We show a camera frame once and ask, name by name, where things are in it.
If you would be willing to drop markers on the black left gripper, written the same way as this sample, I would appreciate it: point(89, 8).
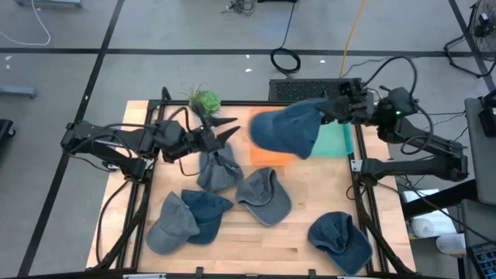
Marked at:
point(201, 141)

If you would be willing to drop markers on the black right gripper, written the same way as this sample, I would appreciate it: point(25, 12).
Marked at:
point(354, 110)

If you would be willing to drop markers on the grey baseball cap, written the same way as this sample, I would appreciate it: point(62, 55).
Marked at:
point(170, 228)
point(217, 174)
point(267, 201)

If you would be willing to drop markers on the blue denim baseball cap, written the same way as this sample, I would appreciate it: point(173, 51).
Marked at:
point(207, 217)
point(341, 244)
point(286, 129)

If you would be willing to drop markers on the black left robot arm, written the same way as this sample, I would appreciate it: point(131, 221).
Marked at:
point(89, 135)

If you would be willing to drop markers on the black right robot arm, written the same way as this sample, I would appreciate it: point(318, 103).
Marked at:
point(426, 141)

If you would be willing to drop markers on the teal translucent plastic bin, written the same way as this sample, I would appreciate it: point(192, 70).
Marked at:
point(333, 143)

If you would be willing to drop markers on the potted plant patterned pot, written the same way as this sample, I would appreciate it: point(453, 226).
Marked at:
point(211, 101)

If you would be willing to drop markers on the orange translucent plastic bin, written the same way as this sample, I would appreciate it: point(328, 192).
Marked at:
point(267, 158)

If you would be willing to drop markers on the black computer monitor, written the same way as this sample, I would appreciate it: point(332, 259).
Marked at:
point(489, 116)

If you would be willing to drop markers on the grey side desk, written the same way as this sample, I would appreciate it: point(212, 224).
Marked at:
point(482, 170)

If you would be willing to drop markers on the black floor fan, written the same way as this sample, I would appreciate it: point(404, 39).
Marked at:
point(484, 23)

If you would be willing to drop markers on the grey floor stand foot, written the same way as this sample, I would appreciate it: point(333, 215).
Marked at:
point(46, 3)
point(17, 91)

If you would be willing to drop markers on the black keyboard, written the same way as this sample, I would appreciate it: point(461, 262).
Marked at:
point(486, 263)

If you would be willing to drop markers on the black floor object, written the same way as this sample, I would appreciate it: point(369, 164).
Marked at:
point(4, 131)

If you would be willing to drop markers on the black aluminium rig frame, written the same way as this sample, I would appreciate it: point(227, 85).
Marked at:
point(236, 103)

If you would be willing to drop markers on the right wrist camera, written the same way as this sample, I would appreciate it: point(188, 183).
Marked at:
point(350, 89)

